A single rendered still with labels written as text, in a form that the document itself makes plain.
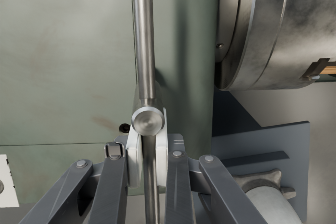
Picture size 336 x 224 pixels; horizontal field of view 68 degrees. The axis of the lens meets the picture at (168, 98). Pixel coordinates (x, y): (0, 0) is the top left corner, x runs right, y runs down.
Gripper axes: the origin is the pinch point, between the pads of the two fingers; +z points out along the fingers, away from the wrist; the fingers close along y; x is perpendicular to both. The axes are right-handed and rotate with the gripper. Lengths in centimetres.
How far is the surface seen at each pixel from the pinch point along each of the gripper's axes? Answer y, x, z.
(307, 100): 97, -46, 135
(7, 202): -18.8, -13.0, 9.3
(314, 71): 22.3, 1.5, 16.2
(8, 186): -18.1, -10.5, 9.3
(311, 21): 18.0, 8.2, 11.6
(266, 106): 70, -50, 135
